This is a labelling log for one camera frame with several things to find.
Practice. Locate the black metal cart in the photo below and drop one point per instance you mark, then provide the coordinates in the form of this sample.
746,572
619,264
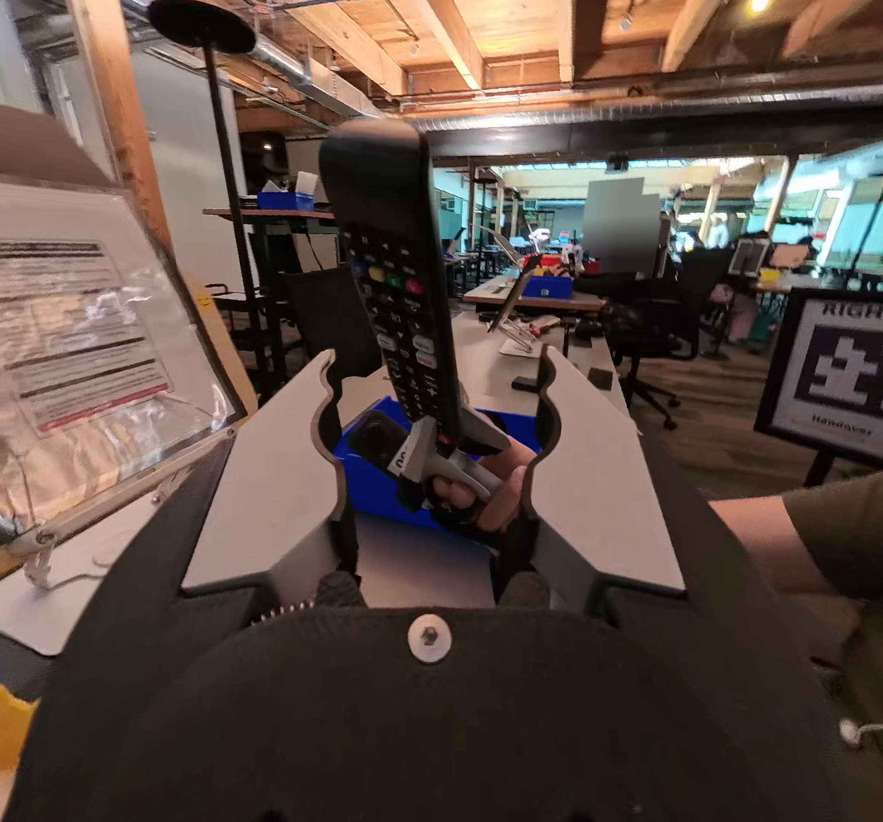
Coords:
241,325

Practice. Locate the clear acrylic stand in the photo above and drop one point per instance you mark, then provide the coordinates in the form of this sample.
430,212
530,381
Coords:
517,305

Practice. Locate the wooden standing desk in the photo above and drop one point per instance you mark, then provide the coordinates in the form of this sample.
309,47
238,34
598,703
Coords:
276,214

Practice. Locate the framed marker sign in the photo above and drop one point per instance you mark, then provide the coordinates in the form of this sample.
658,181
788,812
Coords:
841,367

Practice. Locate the instruction sheet sign stand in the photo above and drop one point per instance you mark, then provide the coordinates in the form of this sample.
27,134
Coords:
83,325

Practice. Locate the person's right forearm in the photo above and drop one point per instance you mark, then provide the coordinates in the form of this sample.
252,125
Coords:
766,546

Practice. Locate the black remote control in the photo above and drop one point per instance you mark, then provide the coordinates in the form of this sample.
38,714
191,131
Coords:
386,215

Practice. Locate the black office chair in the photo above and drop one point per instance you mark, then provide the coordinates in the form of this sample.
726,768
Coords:
655,325

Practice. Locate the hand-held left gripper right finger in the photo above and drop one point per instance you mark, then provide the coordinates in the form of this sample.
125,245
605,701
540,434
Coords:
607,491

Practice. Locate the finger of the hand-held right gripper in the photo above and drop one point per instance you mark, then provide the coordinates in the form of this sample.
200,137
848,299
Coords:
422,453
483,432

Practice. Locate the small blue storage bin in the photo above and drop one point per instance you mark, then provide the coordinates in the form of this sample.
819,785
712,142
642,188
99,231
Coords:
286,201

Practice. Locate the person's right hand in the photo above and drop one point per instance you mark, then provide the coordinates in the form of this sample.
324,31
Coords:
514,481

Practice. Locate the olive green shirt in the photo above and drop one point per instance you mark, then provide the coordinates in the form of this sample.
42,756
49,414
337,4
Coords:
841,546

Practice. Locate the blue plastic bin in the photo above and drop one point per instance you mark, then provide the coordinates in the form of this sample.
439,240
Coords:
365,477

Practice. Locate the wooden support post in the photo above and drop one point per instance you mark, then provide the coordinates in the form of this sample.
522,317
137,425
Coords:
103,77

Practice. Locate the black fabric chair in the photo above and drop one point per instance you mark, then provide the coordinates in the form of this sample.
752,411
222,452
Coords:
331,318

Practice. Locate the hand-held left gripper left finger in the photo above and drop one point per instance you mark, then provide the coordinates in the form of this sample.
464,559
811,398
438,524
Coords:
262,491

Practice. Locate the round ceiling light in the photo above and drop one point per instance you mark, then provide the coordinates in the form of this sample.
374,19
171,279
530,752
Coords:
759,0

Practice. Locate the yellow plastic bin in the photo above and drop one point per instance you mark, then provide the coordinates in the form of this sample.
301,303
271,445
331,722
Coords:
14,725

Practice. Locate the black floor lamp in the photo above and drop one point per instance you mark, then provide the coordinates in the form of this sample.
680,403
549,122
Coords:
200,25

